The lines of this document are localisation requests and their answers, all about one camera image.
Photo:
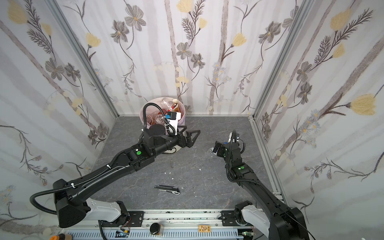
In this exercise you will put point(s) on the black round knob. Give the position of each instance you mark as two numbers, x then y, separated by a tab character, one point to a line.
155	229

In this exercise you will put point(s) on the aluminium mounting rail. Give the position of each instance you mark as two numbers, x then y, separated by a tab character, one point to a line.
176	225

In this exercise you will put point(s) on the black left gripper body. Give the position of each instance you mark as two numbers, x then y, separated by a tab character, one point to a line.
183	139

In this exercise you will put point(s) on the yellow tag label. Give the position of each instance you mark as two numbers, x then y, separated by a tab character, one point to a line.
204	229

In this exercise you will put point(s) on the black utility knife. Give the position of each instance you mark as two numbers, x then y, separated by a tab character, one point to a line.
168	189

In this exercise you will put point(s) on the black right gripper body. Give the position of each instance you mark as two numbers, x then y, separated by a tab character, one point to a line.
229	145

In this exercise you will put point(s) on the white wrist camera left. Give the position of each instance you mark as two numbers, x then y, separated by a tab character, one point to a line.
173	118

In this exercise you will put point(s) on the copper Nescafe bottle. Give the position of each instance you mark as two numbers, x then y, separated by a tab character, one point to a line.
175	106

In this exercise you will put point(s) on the purple plastic bin liner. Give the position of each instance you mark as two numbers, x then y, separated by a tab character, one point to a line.
155	115

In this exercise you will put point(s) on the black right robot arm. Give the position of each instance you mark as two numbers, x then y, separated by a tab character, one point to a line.
277	221

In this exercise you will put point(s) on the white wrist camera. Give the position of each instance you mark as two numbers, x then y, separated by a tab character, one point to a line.
173	118
233	137

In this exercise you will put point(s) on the blue-label water bottle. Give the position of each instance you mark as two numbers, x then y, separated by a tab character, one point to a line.
211	150

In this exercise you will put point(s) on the cream ribbed trash bin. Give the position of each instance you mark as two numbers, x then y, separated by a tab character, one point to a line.
172	150

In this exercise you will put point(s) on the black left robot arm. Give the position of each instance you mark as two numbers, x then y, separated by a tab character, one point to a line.
69	201

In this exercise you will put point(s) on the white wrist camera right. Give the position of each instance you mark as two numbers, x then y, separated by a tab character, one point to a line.
233	137

